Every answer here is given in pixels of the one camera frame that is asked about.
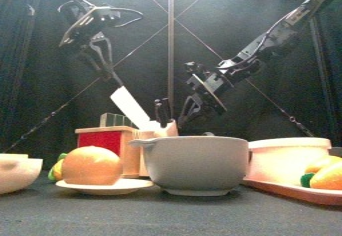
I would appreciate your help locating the orange toy carrot piece green top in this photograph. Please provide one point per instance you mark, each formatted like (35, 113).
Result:
(329, 178)

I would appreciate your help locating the yellow green toy fruit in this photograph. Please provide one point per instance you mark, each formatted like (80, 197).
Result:
(56, 170)

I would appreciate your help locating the beige wooden knife holder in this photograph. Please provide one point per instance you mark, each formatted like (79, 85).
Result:
(167, 131)

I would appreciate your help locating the white round plate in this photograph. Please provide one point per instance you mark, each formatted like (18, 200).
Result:
(111, 186)

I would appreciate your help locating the grey green slabs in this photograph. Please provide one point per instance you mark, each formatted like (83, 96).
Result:
(115, 120)

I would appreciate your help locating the vertical metal frame pole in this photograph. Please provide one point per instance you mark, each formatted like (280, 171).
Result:
(171, 46)

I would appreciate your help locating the pink plastic tray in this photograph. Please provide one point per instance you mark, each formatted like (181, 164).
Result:
(289, 191)

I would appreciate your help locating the white bowl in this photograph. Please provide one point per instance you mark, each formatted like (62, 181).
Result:
(18, 175)

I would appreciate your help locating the red wooden box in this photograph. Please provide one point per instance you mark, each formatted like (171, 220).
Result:
(101, 140)

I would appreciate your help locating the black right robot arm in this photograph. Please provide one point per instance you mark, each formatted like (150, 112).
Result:
(276, 38)

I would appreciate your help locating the toy orange fruit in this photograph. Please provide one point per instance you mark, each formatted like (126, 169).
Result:
(91, 166)

